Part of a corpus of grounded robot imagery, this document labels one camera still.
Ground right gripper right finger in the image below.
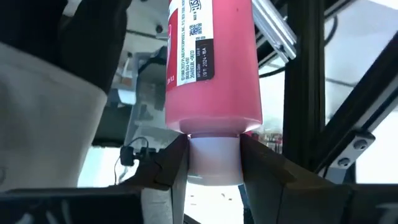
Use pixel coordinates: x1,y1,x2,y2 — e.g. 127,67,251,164
239,133,353,224

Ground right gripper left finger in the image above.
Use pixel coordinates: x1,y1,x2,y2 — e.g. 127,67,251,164
124,133,190,224

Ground pink paint bottle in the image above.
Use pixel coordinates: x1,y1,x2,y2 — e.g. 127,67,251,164
164,0,264,187

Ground shelving rack red bins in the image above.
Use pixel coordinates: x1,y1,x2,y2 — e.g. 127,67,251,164
262,132,284,155

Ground LED light bar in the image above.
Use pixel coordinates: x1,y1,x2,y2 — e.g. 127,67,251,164
251,0,298,60

